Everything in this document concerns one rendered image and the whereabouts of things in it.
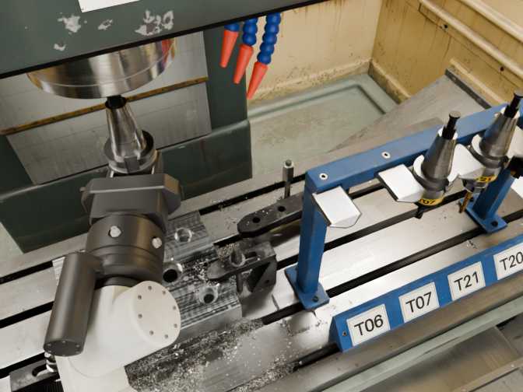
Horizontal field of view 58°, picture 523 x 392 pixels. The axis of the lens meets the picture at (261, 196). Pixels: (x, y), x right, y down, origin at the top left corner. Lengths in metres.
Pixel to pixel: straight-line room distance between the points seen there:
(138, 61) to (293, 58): 1.32
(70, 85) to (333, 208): 0.38
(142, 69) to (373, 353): 0.66
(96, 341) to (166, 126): 0.79
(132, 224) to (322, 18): 1.32
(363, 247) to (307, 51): 0.93
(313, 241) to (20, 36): 0.59
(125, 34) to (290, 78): 1.52
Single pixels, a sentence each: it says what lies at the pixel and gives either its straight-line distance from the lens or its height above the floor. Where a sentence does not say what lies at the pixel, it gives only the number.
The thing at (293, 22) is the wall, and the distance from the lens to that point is 1.68.
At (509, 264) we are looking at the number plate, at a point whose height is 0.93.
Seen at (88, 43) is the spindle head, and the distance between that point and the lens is 0.30.
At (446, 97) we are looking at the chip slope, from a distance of 1.57.
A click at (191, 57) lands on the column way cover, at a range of 1.10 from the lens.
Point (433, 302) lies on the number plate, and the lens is 0.96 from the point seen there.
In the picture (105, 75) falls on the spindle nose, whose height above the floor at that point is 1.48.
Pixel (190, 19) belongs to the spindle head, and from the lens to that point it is 0.31.
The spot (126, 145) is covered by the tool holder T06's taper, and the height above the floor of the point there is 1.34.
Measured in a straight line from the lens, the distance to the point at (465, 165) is 0.78.
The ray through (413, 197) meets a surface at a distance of 0.71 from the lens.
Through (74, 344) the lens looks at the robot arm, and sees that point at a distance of 0.47.
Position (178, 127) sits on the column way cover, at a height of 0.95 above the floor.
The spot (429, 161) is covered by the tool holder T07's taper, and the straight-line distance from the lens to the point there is 0.72.
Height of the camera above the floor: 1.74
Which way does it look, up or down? 50 degrees down
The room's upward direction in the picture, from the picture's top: 1 degrees counter-clockwise
